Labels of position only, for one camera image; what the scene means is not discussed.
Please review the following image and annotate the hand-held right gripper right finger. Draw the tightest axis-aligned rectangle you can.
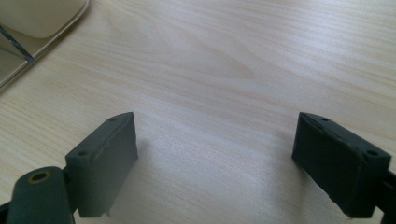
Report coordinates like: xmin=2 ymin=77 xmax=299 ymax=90
xmin=291 ymin=111 xmax=392 ymax=219

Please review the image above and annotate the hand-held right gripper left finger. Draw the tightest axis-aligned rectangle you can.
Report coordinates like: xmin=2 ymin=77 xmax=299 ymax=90
xmin=64 ymin=111 xmax=139 ymax=218

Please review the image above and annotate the beige divided tray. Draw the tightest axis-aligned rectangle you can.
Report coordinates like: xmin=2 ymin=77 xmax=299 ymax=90
xmin=0 ymin=0 xmax=91 ymax=90

